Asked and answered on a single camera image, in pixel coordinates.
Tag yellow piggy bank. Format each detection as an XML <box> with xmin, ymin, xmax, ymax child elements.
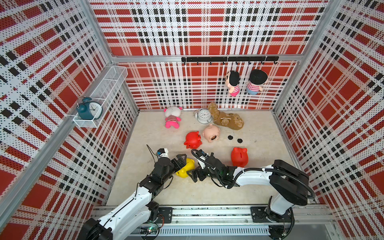
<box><xmin>176</xmin><ymin>158</ymin><xmax>195</xmax><ymax>178</ymax></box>

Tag red piggy bank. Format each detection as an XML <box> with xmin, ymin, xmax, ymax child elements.
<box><xmin>231</xmin><ymin>147</ymin><xmax>249</xmax><ymax>168</ymax></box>
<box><xmin>184</xmin><ymin>131</ymin><xmax>203</xmax><ymax>149</ymax></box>

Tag pink piggy bank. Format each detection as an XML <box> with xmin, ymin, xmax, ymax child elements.
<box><xmin>203</xmin><ymin>124</ymin><xmax>221</xmax><ymax>143</ymax></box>

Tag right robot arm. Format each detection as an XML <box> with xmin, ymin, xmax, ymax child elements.
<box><xmin>187</xmin><ymin>149</ymin><xmax>316</xmax><ymax>223</ymax></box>

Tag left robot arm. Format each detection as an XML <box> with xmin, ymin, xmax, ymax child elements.
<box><xmin>77</xmin><ymin>154</ymin><xmax>187</xmax><ymax>240</ymax></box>

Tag pink white plush pig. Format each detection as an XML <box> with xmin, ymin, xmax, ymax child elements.
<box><xmin>164</xmin><ymin>107</ymin><xmax>183</xmax><ymax>129</ymax></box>

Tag brown teddy bear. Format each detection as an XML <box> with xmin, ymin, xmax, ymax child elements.
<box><xmin>208</xmin><ymin>103</ymin><xmax>244</xmax><ymax>130</ymax></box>

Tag white alarm clock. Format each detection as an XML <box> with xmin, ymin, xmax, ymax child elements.
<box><xmin>194</xmin><ymin>109</ymin><xmax>213</xmax><ymax>125</ymax></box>

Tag green circuit board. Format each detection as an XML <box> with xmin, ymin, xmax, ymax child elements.
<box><xmin>131</xmin><ymin>225</ymin><xmax>159</xmax><ymax>236</ymax></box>

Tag hanging doll pink outfit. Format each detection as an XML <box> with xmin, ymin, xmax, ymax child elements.
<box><xmin>225</xmin><ymin>71</ymin><xmax>240</xmax><ymax>97</ymax></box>

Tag teal alarm clock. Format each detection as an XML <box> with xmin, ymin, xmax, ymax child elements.
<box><xmin>76</xmin><ymin>97</ymin><xmax>103</xmax><ymax>120</ymax></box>

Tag hanging doll blue pants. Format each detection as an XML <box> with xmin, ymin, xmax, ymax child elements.
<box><xmin>246</xmin><ymin>69</ymin><xmax>268</xmax><ymax>95</ymax></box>

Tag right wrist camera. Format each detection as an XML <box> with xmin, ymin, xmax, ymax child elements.
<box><xmin>198</xmin><ymin>150</ymin><xmax>209</xmax><ymax>161</ymax></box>

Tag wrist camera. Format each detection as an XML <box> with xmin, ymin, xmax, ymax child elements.
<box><xmin>198</xmin><ymin>150</ymin><xmax>209</xmax><ymax>161</ymax></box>
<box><xmin>157</xmin><ymin>148</ymin><xmax>169</xmax><ymax>159</ymax></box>

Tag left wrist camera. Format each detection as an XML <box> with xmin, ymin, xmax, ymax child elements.
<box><xmin>157</xmin><ymin>148</ymin><xmax>169</xmax><ymax>159</ymax></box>

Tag left camera cable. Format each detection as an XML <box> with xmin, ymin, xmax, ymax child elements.
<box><xmin>146</xmin><ymin>144</ymin><xmax>160</xmax><ymax>164</ymax></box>

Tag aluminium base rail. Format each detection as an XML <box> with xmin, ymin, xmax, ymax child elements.
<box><xmin>86</xmin><ymin>204</ymin><xmax>340</xmax><ymax>238</ymax></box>

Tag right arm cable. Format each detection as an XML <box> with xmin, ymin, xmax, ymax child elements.
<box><xmin>190</xmin><ymin>148</ymin><xmax>317</xmax><ymax>238</ymax></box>

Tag white wire shelf basket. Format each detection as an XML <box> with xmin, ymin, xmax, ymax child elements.
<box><xmin>73</xmin><ymin>66</ymin><xmax>128</xmax><ymax>129</ymax></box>

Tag black hook rail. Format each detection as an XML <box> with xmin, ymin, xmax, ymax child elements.
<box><xmin>181</xmin><ymin>56</ymin><xmax>280</xmax><ymax>63</ymax></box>

